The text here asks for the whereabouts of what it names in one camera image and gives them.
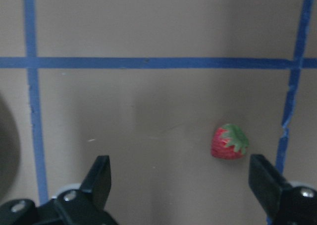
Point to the light green plate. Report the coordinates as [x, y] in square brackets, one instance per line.
[9, 149]

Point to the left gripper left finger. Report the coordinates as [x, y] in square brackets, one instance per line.
[85, 205]

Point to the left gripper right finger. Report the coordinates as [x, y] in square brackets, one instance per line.
[283, 202]

